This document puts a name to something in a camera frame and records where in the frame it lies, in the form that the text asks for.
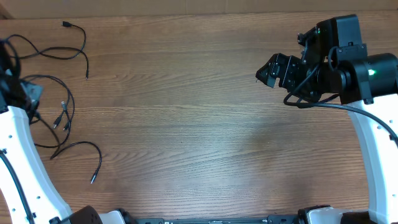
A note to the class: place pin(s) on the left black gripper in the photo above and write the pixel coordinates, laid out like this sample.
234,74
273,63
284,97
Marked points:
33,92

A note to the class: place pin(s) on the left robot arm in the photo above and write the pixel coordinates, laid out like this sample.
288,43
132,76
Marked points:
25,184

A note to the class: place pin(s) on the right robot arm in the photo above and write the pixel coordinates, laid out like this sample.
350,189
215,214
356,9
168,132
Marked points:
336,71

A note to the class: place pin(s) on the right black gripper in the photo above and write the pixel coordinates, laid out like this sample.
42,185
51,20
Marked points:
286,65

